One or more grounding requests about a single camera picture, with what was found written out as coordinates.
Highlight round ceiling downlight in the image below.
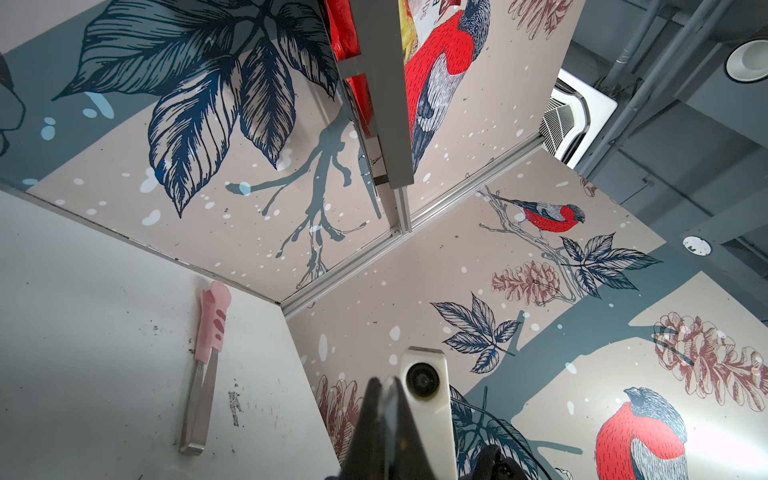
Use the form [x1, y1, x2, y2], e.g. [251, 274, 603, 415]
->
[724, 38, 768, 84]

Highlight red cassava chips bag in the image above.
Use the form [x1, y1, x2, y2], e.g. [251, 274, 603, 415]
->
[323, 0, 421, 136]

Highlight small white ceiling sensor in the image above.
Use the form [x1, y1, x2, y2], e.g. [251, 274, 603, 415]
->
[682, 235, 713, 257]

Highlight white ceiling air conditioner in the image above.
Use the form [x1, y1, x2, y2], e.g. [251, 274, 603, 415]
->
[539, 69, 618, 170]

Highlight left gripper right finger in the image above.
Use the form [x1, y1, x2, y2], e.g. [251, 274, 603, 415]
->
[383, 377, 435, 480]

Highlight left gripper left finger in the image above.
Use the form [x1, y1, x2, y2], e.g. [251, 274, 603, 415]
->
[329, 377, 384, 480]

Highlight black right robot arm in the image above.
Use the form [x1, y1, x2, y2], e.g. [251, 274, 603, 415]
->
[469, 445, 528, 480]

